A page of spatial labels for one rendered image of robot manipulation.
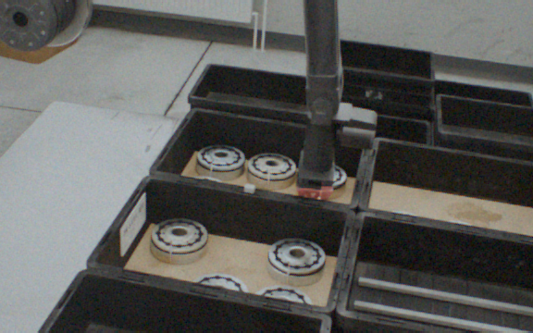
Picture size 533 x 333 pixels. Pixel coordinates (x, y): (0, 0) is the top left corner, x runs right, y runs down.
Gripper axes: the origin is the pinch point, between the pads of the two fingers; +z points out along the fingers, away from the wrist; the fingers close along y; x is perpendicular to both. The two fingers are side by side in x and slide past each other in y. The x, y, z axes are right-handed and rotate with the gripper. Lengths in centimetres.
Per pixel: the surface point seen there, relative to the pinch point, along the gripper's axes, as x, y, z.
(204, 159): 23.4, 15.6, 1.6
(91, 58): 118, 258, 90
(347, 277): -6.3, -28.2, -5.4
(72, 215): 52, 12, 17
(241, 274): 11.5, -18.6, 4.1
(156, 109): 72, 206, 89
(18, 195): 66, 18, 18
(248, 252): 10.9, -12.0, 4.1
